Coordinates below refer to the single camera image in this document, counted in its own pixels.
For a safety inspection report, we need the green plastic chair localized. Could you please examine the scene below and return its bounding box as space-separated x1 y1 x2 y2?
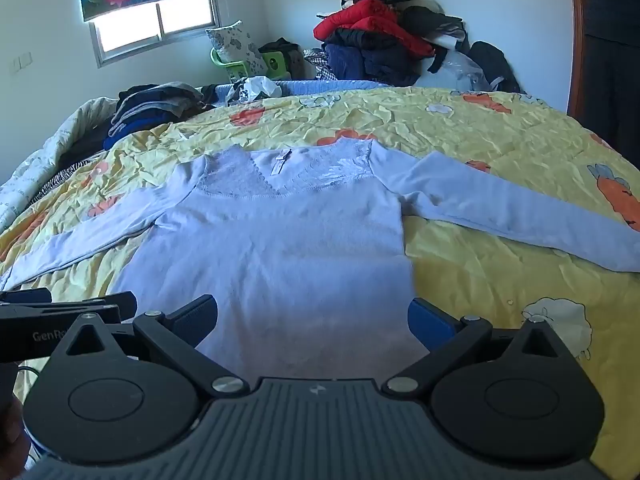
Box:
210 47 289 84

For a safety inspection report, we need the window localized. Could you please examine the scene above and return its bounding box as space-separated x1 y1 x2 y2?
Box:
89 0 224 67

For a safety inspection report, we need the navy jacket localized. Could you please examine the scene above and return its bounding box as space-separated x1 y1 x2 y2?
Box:
322 29 422 87

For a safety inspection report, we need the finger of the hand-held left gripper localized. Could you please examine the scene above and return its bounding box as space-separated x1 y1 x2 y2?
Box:
52 291 138 327

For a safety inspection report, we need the person's left hand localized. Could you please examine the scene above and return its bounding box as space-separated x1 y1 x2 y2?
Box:
0 397 28 468

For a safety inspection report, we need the black backpack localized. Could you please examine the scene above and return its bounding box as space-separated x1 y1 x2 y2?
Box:
469 40 524 94

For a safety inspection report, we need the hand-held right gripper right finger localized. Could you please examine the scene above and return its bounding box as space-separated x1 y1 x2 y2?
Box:
381 297 589 402

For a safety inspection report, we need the pile of dark clothes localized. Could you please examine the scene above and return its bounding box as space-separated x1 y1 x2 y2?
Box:
102 81 217 152

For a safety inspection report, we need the crumpled white cloth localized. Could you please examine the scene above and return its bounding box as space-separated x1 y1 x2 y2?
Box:
226 75 284 106

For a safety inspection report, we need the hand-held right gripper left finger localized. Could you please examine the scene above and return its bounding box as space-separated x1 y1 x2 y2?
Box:
42 294 251 402

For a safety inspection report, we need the brown wooden door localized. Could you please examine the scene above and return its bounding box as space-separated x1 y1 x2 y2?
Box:
567 0 597 127

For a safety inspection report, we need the red jacket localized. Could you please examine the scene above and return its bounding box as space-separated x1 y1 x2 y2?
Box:
313 0 437 59

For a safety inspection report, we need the dark garment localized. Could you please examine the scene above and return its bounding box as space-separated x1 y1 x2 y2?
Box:
581 0 640 167

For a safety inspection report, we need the grey floral pillow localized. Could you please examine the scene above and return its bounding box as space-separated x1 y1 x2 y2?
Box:
205 20 269 84

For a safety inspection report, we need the yellow printed blanket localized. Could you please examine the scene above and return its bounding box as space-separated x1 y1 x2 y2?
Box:
0 85 640 480

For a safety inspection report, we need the checkered cloth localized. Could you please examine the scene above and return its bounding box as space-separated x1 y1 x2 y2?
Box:
303 48 337 81

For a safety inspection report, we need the white quilt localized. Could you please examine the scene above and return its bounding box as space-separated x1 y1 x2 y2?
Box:
0 97 122 233

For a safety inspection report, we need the grey and black garment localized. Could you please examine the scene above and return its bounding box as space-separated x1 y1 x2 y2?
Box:
403 0 472 53

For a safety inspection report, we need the clear plastic bag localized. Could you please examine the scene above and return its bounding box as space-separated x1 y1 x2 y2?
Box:
414 49 492 92

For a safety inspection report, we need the light blue long-sleeved shirt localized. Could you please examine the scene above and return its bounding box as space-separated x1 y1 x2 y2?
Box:
2 138 640 382

